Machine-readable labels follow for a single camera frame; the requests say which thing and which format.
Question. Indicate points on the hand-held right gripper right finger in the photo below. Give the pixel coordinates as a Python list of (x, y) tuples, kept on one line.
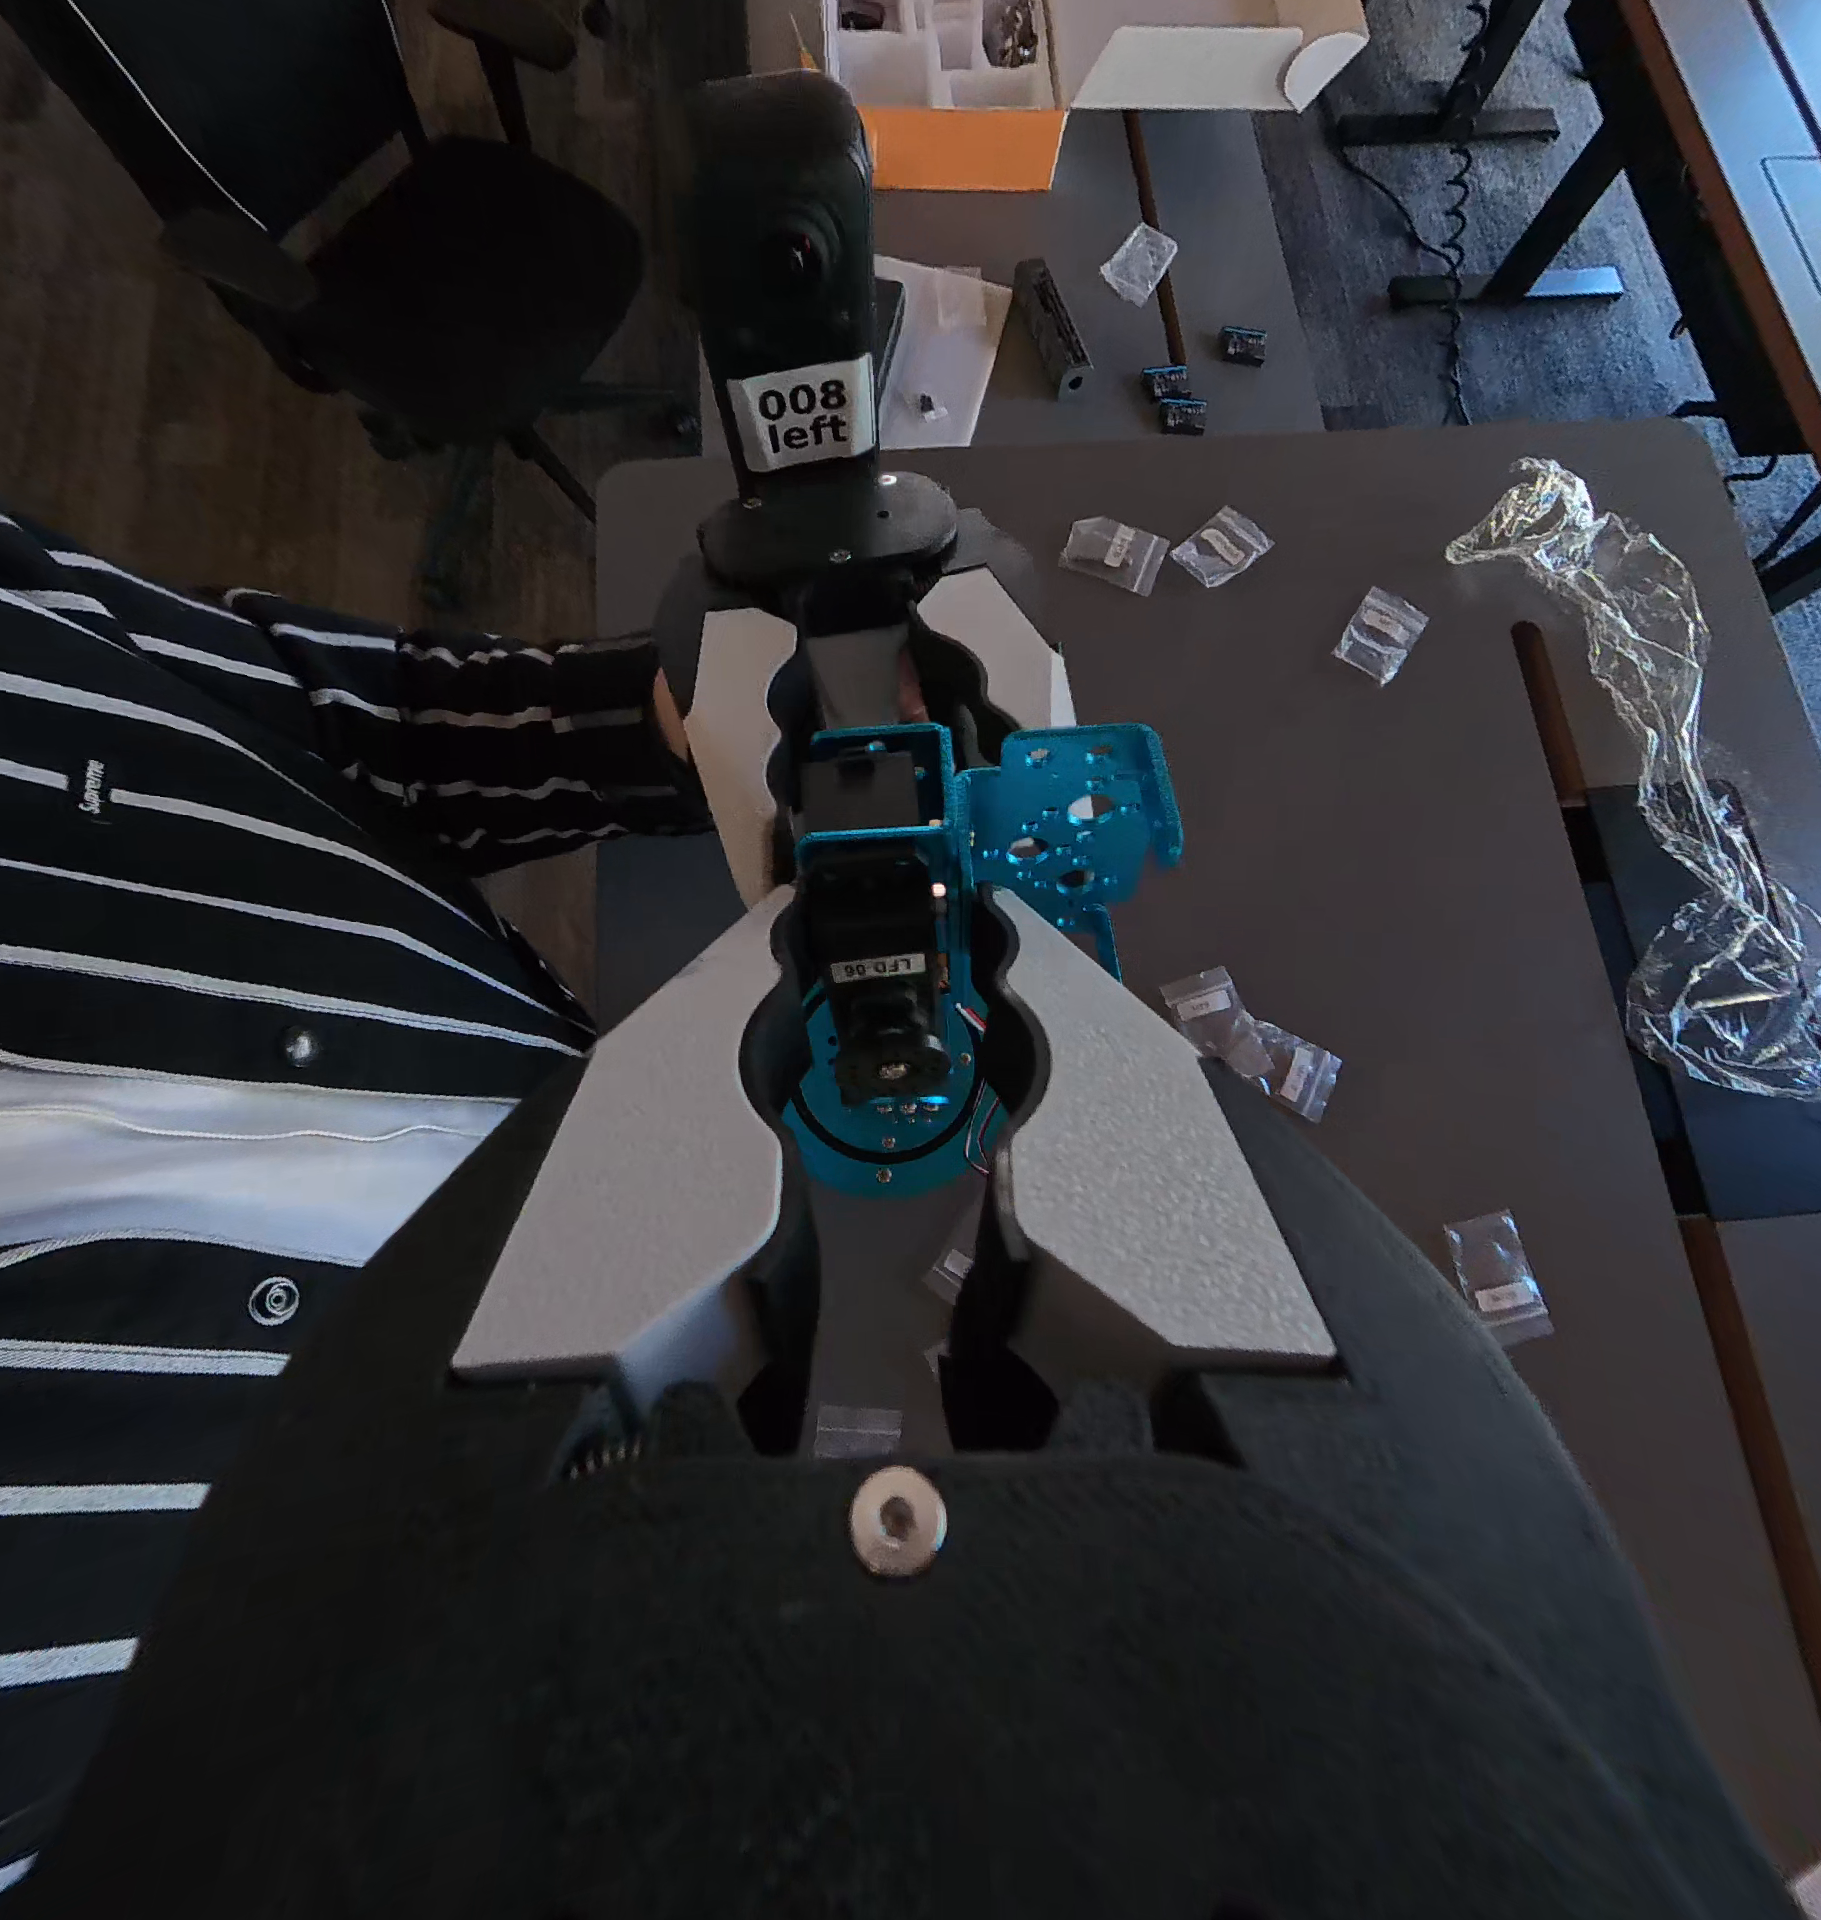
[(1166, 1201)]

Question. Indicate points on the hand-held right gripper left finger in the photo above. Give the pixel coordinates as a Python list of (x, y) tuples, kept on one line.
[(626, 1201)]

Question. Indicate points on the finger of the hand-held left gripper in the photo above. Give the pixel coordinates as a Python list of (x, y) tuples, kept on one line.
[(738, 705), (1017, 645)]

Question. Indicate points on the blue bracket with black servo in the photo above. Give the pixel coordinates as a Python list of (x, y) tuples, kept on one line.
[(1068, 825)]

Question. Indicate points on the person's left forearm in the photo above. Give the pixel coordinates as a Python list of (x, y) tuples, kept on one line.
[(522, 720)]

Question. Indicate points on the grey side desk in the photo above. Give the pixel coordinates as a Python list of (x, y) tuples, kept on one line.
[(1256, 195)]

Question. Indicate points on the grey wooden-edged desk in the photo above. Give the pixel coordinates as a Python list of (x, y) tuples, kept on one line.
[(1795, 195)]

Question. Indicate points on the white paper sheet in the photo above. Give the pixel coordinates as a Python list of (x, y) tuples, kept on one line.
[(941, 345)]

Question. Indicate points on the small black blue module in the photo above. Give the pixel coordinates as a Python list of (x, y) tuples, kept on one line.
[(1169, 380), (1186, 414), (1246, 343)]

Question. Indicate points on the black bar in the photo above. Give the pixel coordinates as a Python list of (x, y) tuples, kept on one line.
[(1053, 322)]

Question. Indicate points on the orange white kit box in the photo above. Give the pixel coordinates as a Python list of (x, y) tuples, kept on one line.
[(972, 151)]

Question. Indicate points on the black office chair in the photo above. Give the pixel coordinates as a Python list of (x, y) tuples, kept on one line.
[(447, 256)]

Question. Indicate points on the person's striped black shirt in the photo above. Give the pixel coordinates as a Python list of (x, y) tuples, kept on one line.
[(177, 900)]

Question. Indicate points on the crumpled clear plastic wrap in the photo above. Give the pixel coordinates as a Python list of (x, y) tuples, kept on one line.
[(1677, 780)]

